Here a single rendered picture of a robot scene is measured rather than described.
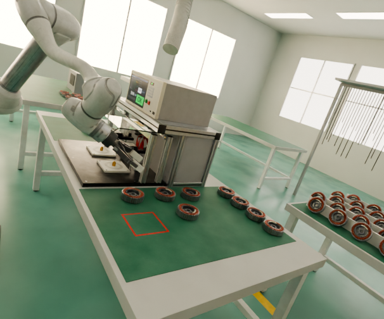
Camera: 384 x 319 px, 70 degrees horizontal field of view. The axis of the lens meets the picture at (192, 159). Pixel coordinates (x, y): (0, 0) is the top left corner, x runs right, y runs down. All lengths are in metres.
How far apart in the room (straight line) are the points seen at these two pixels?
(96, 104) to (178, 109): 0.60
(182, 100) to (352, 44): 6.92
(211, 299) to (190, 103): 1.05
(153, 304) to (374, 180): 6.80
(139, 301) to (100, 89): 0.73
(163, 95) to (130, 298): 1.01
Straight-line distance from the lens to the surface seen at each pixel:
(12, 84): 1.82
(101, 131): 1.23
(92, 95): 1.12
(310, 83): 8.39
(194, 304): 0.95
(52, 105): 3.10
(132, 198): 1.34
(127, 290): 0.92
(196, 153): 1.63
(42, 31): 1.44
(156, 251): 1.08
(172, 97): 1.55
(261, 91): 9.31
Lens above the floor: 1.39
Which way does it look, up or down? 17 degrees down
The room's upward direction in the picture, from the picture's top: 17 degrees clockwise
